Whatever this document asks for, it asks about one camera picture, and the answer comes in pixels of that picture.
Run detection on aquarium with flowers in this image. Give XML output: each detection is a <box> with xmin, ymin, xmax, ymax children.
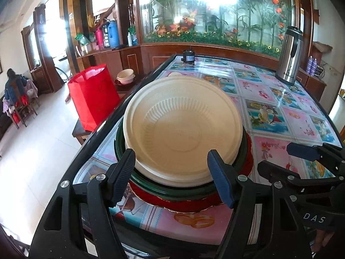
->
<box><xmin>139</xmin><ymin>0</ymin><xmax>293</xmax><ymax>58</ymax></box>

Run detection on pink thermos jug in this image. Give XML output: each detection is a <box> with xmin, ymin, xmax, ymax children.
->
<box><xmin>95</xmin><ymin>27</ymin><xmax>104</xmax><ymax>50</ymax></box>

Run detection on operator right hand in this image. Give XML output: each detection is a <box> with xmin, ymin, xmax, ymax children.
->
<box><xmin>311</xmin><ymin>230</ymin><xmax>334</xmax><ymax>253</ymax></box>

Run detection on purple spray cans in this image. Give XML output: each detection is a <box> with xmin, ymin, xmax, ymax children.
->
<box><xmin>306</xmin><ymin>55</ymin><xmax>318</xmax><ymax>76</ymax></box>

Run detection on small wooden side table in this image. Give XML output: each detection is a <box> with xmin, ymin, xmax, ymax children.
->
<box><xmin>68</xmin><ymin>76</ymin><xmax>141</xmax><ymax>144</ymax></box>

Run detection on seated person in blue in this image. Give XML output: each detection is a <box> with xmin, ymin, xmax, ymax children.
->
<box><xmin>5</xmin><ymin>68</ymin><xmax>29</xmax><ymax>107</ymax></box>

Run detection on cream plastic bowl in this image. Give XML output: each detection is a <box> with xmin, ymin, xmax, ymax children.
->
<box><xmin>123</xmin><ymin>76</ymin><xmax>243</xmax><ymax>187</ymax></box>

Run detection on blue thermos jug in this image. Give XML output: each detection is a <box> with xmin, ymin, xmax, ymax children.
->
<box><xmin>108</xmin><ymin>21</ymin><xmax>120</xmax><ymax>48</ymax></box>

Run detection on red gift bag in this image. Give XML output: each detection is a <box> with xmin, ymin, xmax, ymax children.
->
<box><xmin>68</xmin><ymin>64</ymin><xmax>121</xmax><ymax>132</ymax></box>

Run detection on green plastic basin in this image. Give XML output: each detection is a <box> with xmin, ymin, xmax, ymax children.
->
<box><xmin>114</xmin><ymin>119</ymin><xmax>253</xmax><ymax>201</ymax></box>

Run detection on stainless steel thermos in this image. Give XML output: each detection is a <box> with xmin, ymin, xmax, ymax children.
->
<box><xmin>275</xmin><ymin>26</ymin><xmax>303</xmax><ymax>86</ymax></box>

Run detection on red glass plate with sticker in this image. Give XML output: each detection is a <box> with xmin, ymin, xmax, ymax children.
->
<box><xmin>129</xmin><ymin>131</ymin><xmax>254</xmax><ymax>213</ymax></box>

